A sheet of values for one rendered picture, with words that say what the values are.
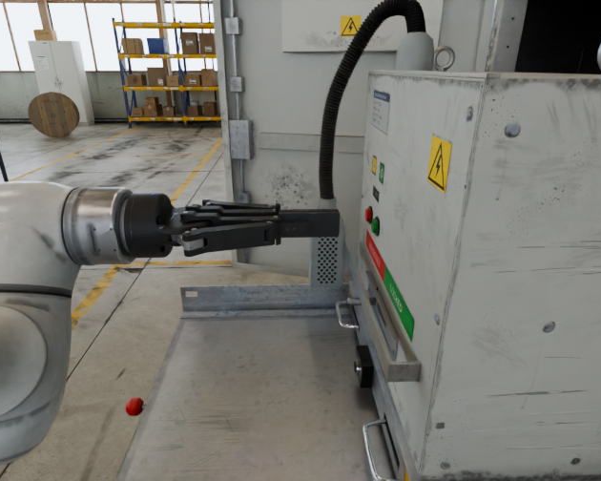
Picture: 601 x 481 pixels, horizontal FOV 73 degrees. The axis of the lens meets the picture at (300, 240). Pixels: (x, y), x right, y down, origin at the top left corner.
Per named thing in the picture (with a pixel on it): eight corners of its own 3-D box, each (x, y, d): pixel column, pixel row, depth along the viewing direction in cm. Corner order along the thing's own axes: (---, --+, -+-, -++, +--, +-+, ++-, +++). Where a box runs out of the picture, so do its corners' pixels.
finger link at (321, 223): (279, 211, 47) (279, 213, 47) (339, 210, 48) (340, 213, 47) (279, 235, 49) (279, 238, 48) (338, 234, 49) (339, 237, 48)
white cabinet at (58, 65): (47, 127, 1021) (26, 40, 944) (56, 124, 1063) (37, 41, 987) (87, 127, 1024) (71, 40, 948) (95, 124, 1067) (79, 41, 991)
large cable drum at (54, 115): (33, 138, 856) (22, 93, 821) (38, 135, 896) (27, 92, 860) (81, 136, 885) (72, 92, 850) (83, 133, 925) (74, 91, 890)
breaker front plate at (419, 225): (409, 486, 52) (471, 82, 33) (351, 291, 96) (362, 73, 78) (419, 485, 52) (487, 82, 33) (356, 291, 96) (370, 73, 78)
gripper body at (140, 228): (149, 240, 53) (221, 240, 53) (126, 271, 45) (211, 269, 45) (140, 184, 50) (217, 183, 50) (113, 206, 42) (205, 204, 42)
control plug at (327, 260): (309, 288, 89) (310, 213, 82) (308, 278, 93) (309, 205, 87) (345, 288, 89) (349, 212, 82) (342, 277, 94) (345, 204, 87)
